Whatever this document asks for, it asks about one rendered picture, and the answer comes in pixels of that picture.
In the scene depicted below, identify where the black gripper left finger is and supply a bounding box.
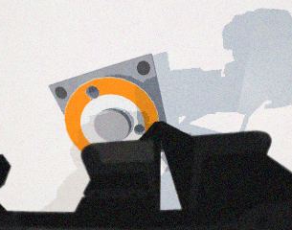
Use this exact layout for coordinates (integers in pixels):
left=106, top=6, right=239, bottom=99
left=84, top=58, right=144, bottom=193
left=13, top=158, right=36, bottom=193
left=80, top=122, right=161, bottom=210

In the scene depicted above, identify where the orange round plate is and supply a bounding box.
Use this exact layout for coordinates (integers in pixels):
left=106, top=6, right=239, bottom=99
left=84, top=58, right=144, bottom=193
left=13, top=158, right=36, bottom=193
left=64, top=77, right=159, bottom=151

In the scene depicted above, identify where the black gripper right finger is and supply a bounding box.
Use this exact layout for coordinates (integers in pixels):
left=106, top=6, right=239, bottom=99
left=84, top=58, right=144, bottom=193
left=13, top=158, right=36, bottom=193
left=159, top=121, right=272, bottom=209

